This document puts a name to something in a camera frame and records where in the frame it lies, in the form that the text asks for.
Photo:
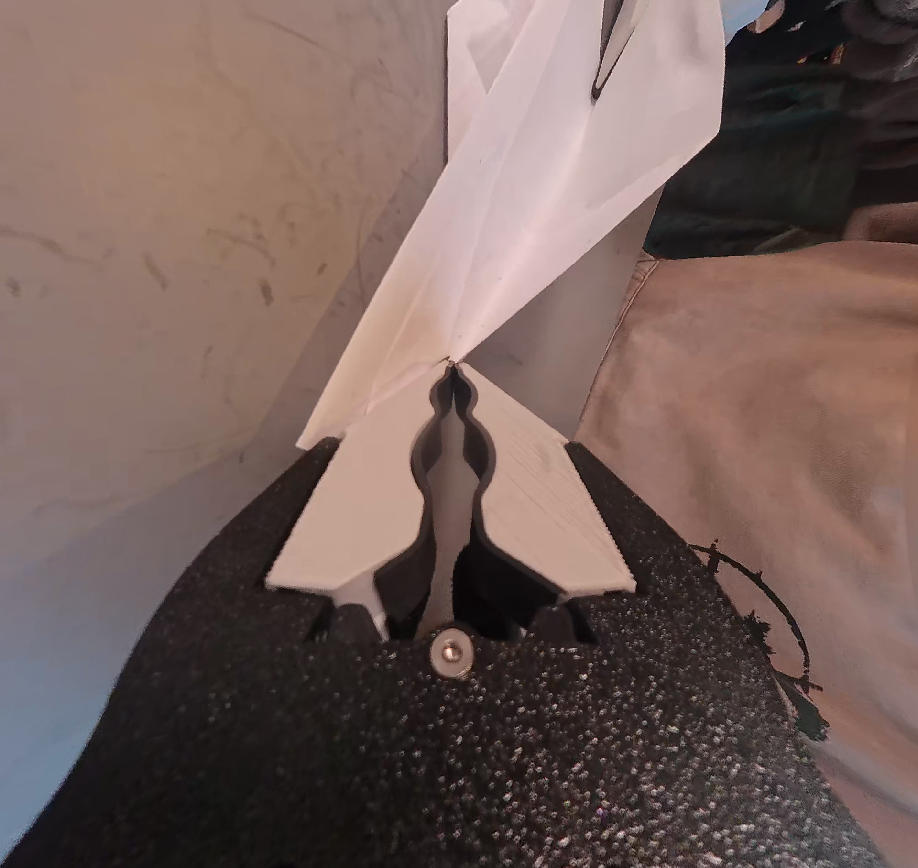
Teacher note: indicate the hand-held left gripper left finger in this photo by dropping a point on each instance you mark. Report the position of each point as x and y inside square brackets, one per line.
[351, 509]

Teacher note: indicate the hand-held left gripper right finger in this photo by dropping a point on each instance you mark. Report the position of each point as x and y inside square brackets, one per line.
[552, 509]

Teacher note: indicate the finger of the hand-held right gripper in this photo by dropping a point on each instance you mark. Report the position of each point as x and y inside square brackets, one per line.
[635, 29]

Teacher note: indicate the white paper sheet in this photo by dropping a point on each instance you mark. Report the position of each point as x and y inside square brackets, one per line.
[538, 201]

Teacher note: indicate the grey desk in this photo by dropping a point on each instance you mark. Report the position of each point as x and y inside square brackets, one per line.
[179, 237]

